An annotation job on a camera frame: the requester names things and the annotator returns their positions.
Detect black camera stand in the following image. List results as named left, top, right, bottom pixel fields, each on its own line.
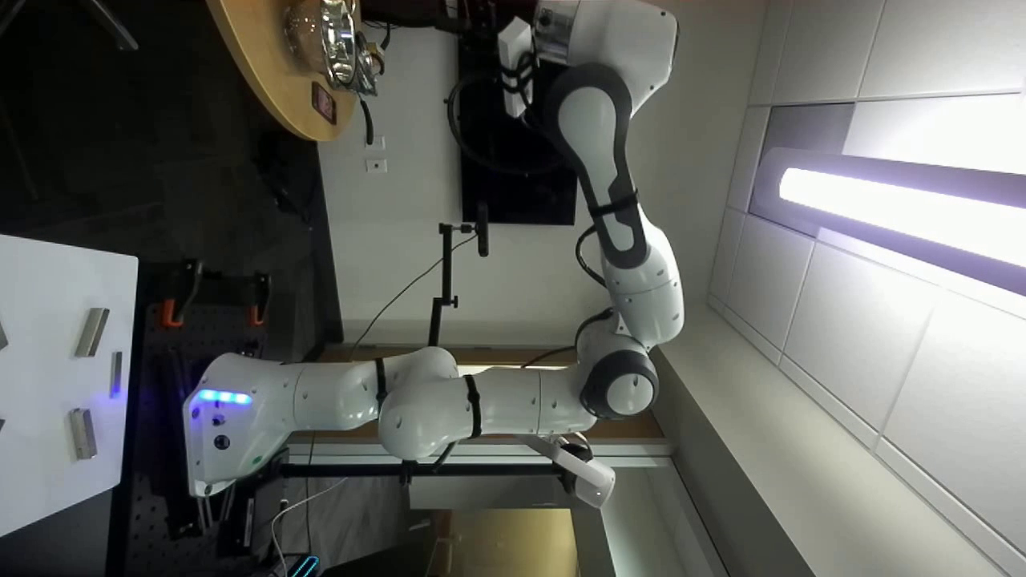
left=423, top=212, right=494, bottom=351

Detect shiny metal bowl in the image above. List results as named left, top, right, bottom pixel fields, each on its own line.
left=278, top=0, right=391, bottom=100

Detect white flat board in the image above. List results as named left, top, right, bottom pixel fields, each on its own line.
left=0, top=230, right=145, bottom=543

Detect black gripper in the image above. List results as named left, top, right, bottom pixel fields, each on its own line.
left=458, top=0, right=508, bottom=39

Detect long ceiling light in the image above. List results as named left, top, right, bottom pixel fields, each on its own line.
left=776, top=164, right=1026, bottom=273

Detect black wall screen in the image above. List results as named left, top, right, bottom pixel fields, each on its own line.
left=458, top=29, right=584, bottom=229

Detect white box device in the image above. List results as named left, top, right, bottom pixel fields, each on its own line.
left=551, top=432, right=621, bottom=513

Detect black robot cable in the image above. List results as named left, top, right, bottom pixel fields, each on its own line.
left=439, top=62, right=644, bottom=361

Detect orange handled clamp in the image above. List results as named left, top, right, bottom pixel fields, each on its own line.
left=153, top=258, right=210, bottom=334
left=245, top=270, right=277, bottom=330

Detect small metal block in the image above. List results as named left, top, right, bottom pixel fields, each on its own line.
left=63, top=404, right=104, bottom=466
left=72, top=306, right=111, bottom=358

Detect round wooden table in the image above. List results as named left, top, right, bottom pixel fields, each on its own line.
left=202, top=0, right=371, bottom=147

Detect small dark card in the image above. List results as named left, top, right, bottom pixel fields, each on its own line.
left=307, top=80, right=340, bottom=128

